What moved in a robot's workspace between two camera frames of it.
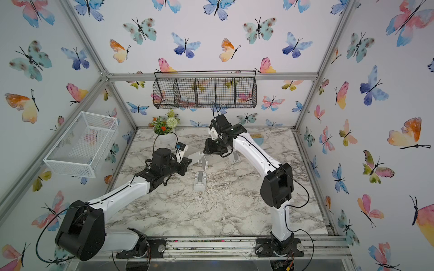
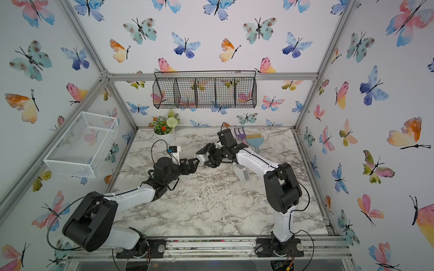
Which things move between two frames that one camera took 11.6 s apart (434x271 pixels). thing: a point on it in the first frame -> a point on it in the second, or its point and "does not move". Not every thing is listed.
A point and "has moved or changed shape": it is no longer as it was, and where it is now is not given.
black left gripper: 184,165 -> 191,169
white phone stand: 200,182 -> 202,158
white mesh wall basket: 82,149 does not move
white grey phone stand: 198,157 has moved or changed shape
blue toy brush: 258,138 does not move
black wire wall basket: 205,89 does not move
